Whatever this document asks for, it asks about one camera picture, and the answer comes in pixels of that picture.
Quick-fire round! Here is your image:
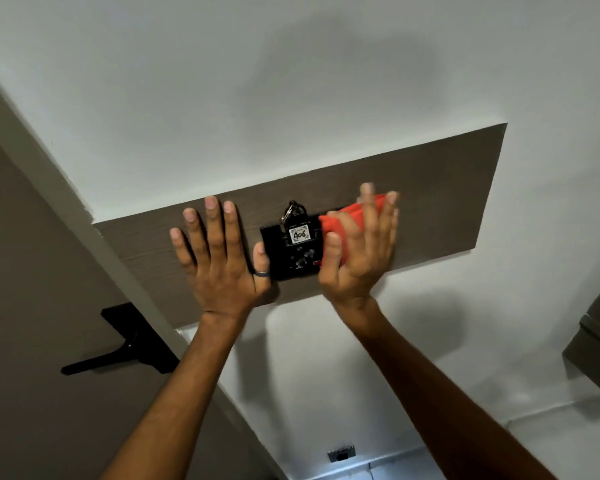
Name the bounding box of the person's left hand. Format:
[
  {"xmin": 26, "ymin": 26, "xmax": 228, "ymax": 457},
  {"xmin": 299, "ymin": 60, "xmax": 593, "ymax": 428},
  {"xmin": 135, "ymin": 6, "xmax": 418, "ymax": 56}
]
[{"xmin": 170, "ymin": 196, "xmax": 272, "ymax": 316}]

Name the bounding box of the person's right hand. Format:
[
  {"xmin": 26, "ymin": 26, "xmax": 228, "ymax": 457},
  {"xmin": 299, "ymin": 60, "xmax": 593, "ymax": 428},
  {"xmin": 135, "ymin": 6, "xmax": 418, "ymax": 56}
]
[{"xmin": 319, "ymin": 183, "xmax": 400, "ymax": 309}]

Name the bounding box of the red cleaning cloth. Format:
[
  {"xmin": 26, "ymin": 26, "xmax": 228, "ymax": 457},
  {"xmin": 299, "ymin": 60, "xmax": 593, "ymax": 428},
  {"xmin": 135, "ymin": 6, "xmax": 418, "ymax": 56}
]
[{"xmin": 318, "ymin": 194, "xmax": 389, "ymax": 268}]

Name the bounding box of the person's left forearm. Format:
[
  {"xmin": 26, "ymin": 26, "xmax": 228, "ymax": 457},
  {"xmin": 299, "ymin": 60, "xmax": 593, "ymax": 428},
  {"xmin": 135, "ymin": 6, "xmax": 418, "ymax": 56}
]
[{"xmin": 101, "ymin": 309, "xmax": 255, "ymax": 480}]

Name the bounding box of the person's right forearm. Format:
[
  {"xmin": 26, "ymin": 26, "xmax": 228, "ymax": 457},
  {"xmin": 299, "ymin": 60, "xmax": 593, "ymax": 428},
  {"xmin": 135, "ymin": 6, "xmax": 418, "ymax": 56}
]
[{"xmin": 336, "ymin": 295, "xmax": 560, "ymax": 480}]

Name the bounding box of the brown door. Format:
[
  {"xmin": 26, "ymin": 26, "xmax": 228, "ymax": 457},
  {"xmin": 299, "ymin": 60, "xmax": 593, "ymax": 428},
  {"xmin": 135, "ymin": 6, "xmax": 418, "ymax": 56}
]
[{"xmin": 0, "ymin": 124, "xmax": 263, "ymax": 480}]

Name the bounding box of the brown wooden cabinet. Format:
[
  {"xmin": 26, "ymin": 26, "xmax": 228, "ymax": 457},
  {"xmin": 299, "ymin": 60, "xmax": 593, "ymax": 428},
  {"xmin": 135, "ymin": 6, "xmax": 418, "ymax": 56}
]
[{"xmin": 562, "ymin": 267, "xmax": 600, "ymax": 406}]

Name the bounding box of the black switch plate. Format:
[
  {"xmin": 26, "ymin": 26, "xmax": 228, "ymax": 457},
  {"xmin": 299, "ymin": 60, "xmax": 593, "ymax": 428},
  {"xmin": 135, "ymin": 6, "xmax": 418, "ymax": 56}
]
[{"xmin": 259, "ymin": 220, "xmax": 327, "ymax": 282}]

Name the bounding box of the black key tag with ring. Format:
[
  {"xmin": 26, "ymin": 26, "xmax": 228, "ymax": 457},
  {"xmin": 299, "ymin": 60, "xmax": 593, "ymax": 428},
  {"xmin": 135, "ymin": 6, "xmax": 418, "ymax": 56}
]
[{"xmin": 279, "ymin": 200, "xmax": 314, "ymax": 247}]

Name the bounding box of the dark wooden wall panel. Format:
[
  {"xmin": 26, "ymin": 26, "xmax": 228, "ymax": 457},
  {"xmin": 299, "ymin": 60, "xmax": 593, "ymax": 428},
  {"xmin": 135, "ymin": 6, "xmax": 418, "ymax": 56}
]
[{"xmin": 92, "ymin": 123, "xmax": 508, "ymax": 329}]

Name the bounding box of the black door handle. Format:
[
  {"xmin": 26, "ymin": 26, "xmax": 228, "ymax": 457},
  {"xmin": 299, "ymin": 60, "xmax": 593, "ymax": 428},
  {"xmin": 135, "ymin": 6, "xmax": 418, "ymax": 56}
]
[{"xmin": 60, "ymin": 302, "xmax": 181, "ymax": 377}]

